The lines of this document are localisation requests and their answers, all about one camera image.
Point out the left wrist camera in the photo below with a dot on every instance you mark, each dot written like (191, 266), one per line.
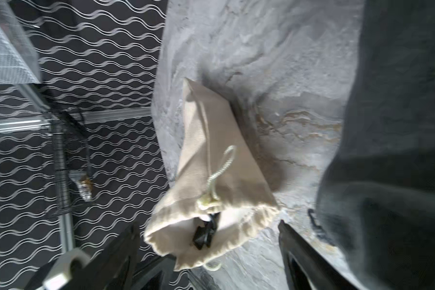
(65, 268)

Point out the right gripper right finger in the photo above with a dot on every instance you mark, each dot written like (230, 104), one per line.
(305, 269)

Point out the black wire wall basket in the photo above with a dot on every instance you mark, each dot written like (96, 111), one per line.
(70, 141)

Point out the white mesh wall basket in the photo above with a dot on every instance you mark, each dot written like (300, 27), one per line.
(18, 57)

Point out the item in black basket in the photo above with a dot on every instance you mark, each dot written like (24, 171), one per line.
(83, 184)

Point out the dark grey hair dryer bag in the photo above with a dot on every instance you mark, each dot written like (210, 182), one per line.
(376, 200)

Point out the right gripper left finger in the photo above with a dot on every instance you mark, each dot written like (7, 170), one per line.
(113, 268)

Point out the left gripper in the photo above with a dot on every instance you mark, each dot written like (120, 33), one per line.
(157, 273)

